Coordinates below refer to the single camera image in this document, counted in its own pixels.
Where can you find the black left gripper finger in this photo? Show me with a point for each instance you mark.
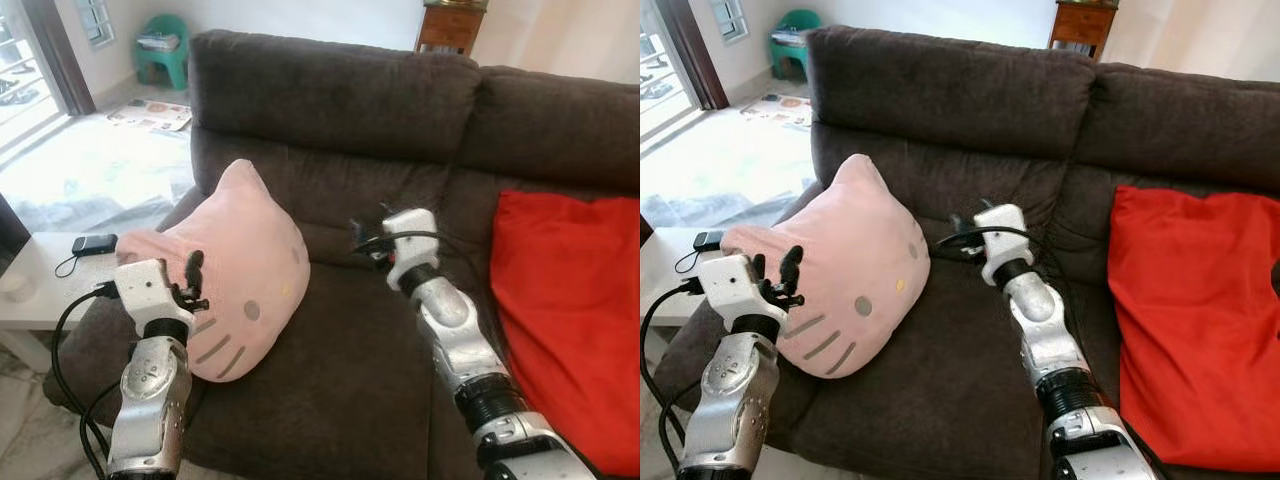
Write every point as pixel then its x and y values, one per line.
pixel 760 274
pixel 195 270
pixel 792 270

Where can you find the pink cat face pillow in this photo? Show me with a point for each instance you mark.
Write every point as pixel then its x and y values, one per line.
pixel 860 250
pixel 240 260

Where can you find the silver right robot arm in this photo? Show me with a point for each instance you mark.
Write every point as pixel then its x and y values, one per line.
pixel 455 340
pixel 1045 335

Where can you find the dark grey fabric sofa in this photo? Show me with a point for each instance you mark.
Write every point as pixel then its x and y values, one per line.
pixel 350 380
pixel 950 400

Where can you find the printed floor mat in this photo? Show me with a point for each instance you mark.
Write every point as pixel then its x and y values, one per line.
pixel 780 110
pixel 150 115

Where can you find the red rectangular pillow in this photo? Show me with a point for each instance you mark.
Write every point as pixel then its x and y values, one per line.
pixel 570 330
pixel 1190 330

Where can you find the white side table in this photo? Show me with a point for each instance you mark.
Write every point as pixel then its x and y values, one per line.
pixel 60 300
pixel 665 270

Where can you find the small white cup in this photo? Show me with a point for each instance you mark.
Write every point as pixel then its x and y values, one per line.
pixel 15 285

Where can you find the dark brown cabinet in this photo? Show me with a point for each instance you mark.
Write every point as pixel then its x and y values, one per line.
pixel 10 230

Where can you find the brown wooden side cabinet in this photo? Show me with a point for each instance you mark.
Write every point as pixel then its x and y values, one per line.
pixel 1082 28
pixel 450 30

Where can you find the green plastic chair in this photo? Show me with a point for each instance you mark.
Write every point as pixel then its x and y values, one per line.
pixel 805 60
pixel 170 65

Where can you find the louvred glass window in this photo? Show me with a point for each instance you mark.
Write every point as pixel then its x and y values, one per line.
pixel 97 20
pixel 730 18

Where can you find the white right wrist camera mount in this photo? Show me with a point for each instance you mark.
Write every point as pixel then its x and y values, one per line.
pixel 415 245
pixel 1005 240

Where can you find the dark brown door frame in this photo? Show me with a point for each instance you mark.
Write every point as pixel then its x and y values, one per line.
pixel 695 55
pixel 60 60

